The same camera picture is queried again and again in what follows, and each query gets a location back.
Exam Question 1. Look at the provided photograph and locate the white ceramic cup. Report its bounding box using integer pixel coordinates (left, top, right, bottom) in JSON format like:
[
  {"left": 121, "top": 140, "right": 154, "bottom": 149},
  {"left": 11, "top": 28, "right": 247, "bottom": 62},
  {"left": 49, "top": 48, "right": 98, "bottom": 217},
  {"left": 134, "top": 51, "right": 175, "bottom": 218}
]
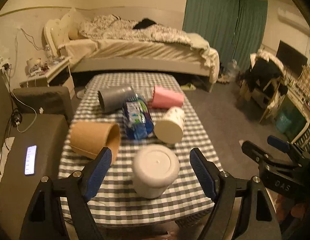
[{"left": 132, "top": 144, "right": 179, "bottom": 199}]

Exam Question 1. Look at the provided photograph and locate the brown paper cup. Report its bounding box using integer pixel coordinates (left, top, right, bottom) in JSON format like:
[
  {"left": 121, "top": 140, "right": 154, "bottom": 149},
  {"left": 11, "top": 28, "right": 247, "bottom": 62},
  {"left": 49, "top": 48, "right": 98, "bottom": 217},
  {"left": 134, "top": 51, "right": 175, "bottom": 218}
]
[{"left": 70, "top": 121, "right": 121, "bottom": 164}]

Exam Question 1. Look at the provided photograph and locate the white patterned paper cup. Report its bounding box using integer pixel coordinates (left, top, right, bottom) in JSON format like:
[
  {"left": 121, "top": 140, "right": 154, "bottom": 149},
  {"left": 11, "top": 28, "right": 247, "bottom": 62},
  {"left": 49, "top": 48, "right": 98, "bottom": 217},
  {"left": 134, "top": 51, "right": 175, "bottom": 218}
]
[{"left": 153, "top": 107, "right": 185, "bottom": 144}]

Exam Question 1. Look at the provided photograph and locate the grey plastic cup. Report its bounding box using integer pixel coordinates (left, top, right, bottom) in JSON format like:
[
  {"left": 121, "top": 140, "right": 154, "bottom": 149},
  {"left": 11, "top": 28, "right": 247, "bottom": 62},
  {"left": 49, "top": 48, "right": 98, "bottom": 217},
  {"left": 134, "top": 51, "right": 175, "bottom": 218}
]
[{"left": 98, "top": 84, "right": 135, "bottom": 113}]

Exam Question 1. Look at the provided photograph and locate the pink plastic cup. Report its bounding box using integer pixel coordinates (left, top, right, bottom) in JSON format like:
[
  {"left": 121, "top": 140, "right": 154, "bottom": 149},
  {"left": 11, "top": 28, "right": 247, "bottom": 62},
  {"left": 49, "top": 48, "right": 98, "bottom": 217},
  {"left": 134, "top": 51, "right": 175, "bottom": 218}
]
[{"left": 150, "top": 86, "right": 184, "bottom": 109}]

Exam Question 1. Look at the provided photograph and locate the lit smartphone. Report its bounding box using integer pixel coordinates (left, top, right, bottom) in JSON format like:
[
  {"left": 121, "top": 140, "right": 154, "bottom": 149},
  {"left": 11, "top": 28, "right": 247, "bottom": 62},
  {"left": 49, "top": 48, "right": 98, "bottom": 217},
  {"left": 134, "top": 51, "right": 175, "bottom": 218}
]
[{"left": 24, "top": 145, "right": 37, "bottom": 176}]

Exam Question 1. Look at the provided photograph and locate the chair with clothes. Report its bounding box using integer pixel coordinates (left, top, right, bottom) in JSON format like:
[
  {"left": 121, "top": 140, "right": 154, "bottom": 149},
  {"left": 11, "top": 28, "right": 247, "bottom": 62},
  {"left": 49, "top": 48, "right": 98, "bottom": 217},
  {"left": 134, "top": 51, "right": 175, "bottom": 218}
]
[{"left": 239, "top": 49, "right": 288, "bottom": 120}]

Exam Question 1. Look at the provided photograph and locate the dark grey sofa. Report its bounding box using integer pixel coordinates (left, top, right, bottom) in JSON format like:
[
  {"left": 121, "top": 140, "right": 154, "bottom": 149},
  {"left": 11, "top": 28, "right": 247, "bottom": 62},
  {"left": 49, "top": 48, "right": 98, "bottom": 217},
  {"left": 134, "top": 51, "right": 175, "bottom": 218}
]
[{"left": 0, "top": 71, "right": 73, "bottom": 239}]

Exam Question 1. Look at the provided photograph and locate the black television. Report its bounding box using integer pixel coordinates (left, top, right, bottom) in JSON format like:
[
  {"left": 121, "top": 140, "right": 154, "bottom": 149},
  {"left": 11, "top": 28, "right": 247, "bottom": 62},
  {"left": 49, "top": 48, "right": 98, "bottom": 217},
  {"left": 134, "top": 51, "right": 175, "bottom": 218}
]
[{"left": 276, "top": 40, "right": 308, "bottom": 78}]

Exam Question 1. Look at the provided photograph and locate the pale green slipper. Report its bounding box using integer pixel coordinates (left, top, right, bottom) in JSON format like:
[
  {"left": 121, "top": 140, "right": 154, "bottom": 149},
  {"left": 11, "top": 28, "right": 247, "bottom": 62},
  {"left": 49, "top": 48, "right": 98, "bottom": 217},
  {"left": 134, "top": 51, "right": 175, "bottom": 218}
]
[{"left": 180, "top": 83, "right": 196, "bottom": 91}]

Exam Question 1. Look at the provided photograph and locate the grey white checkered tablecloth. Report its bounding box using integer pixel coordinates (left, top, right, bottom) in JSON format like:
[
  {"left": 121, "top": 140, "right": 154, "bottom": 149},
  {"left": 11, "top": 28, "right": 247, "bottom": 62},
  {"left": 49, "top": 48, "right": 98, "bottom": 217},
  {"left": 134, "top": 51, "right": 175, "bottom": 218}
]
[{"left": 73, "top": 72, "right": 221, "bottom": 228}]

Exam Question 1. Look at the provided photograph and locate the white bedside table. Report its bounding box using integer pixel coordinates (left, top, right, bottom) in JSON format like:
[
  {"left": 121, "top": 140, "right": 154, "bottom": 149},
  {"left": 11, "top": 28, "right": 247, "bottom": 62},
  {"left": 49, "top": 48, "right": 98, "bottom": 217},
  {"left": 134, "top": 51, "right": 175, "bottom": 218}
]
[{"left": 20, "top": 57, "right": 75, "bottom": 99}]

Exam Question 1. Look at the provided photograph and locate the green curtain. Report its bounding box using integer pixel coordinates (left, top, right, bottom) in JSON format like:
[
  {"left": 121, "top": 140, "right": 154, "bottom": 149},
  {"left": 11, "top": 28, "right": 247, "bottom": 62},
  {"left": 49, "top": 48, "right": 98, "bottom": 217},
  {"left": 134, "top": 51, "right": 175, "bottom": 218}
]
[{"left": 183, "top": 0, "right": 268, "bottom": 72}]

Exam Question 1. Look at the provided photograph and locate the bed with beige sheet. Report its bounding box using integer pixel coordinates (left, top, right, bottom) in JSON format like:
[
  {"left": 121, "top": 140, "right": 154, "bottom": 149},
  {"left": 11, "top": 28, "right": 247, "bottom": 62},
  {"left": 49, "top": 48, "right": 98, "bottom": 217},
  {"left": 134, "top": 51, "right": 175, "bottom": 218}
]
[{"left": 43, "top": 8, "right": 220, "bottom": 91}]

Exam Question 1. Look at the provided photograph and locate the patterned grey duvet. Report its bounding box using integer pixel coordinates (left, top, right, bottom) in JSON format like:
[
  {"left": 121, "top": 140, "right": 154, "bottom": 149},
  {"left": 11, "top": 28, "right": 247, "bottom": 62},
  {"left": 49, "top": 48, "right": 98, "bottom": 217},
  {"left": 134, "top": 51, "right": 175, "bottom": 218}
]
[{"left": 79, "top": 15, "right": 191, "bottom": 47}]

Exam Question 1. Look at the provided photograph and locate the black garment on bed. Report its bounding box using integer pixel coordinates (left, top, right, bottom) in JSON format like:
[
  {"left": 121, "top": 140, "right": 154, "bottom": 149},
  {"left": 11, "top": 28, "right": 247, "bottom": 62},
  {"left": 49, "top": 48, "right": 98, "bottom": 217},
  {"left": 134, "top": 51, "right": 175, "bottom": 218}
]
[{"left": 133, "top": 18, "right": 157, "bottom": 30}]

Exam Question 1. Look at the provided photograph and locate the white charging cable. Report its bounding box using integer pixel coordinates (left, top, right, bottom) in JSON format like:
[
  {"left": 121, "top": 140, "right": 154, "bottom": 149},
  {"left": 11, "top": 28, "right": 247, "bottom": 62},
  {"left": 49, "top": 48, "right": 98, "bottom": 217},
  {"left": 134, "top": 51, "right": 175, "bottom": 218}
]
[{"left": 4, "top": 64, "right": 38, "bottom": 133}]

